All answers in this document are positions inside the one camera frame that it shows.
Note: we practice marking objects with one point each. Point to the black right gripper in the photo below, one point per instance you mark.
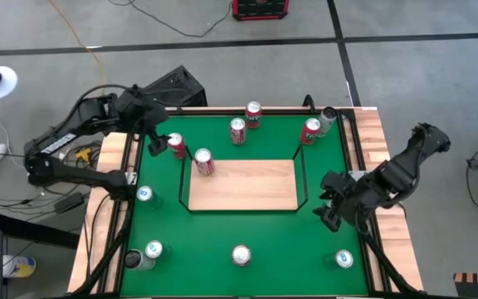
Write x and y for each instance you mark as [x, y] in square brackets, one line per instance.
[347, 195]

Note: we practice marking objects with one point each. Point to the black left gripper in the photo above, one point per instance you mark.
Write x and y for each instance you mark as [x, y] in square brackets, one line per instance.
[143, 110]

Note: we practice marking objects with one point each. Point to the red Fanta can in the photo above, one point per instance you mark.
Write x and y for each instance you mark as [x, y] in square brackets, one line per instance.
[309, 133]
[253, 116]
[177, 147]

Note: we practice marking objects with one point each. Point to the blue silver Red Bull can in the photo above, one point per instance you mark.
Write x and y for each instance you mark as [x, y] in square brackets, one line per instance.
[154, 249]
[145, 194]
[343, 258]

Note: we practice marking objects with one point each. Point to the red Coca-Cola can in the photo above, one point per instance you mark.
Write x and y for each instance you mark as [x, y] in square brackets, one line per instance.
[204, 164]
[237, 133]

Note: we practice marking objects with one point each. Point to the Star Wars Coca-Cola can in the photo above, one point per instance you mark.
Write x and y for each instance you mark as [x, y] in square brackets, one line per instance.
[241, 255]

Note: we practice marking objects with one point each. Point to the white Celsius can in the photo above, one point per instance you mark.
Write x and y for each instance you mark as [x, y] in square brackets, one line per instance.
[327, 118]
[137, 261]

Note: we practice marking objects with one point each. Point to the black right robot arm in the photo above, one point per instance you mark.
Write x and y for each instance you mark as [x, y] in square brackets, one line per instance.
[413, 158]

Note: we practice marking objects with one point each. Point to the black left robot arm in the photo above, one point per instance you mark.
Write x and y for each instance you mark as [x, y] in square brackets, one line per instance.
[81, 176]

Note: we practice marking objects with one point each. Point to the black mesh computer case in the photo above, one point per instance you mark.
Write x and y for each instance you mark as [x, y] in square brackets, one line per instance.
[181, 89]

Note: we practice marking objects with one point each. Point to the green table mat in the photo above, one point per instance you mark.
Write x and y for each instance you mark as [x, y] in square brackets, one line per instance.
[264, 232]

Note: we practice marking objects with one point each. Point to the yellow plug box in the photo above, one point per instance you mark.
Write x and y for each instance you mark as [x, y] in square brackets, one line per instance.
[83, 154]

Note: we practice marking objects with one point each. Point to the black crate red trim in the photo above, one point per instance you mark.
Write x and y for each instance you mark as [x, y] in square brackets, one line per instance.
[259, 10]

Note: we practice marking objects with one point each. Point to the white yellow wipes canister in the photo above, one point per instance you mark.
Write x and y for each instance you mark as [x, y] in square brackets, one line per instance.
[19, 266]

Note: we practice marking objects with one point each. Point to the wooden shelf black metal frame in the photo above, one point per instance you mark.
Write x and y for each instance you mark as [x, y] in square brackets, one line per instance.
[243, 187]

